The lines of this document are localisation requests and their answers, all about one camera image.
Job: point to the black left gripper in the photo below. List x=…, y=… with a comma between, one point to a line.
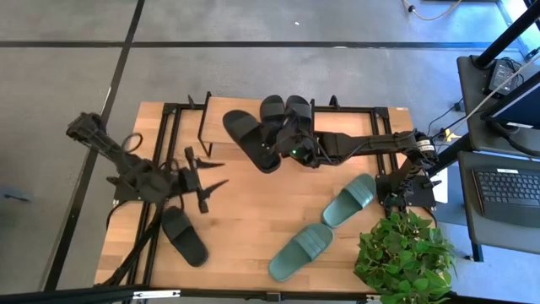
x=190, y=179

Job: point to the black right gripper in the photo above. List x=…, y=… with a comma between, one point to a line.
x=304, y=141

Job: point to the black rubber slide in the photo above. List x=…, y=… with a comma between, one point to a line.
x=185, y=238
x=272, y=110
x=246, y=135
x=298, y=107

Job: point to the green rubber slide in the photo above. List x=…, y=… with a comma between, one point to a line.
x=350, y=198
x=299, y=253

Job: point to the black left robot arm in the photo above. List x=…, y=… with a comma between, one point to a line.
x=139, y=177

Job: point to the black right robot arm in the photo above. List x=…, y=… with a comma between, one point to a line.
x=363, y=143

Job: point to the yellow plug connector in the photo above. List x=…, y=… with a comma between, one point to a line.
x=450, y=136

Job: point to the green potted plant black pot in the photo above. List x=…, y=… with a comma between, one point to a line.
x=401, y=257

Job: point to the grey desk with laptop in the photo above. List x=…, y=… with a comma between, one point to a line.
x=468, y=219

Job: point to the laptop keyboard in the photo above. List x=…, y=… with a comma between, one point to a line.
x=506, y=190

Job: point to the black power adapter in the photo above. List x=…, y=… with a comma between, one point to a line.
x=502, y=74

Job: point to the black computer monitor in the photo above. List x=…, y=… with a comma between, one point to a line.
x=523, y=105

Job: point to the black round pole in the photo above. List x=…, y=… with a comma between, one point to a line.
x=506, y=31

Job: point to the wooden shelf black metal frame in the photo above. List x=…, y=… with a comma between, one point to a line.
x=215, y=122

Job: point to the black metal rig frame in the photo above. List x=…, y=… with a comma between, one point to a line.
x=381, y=112

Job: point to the black rig beam silver bracket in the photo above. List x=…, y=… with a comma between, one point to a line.
x=63, y=295

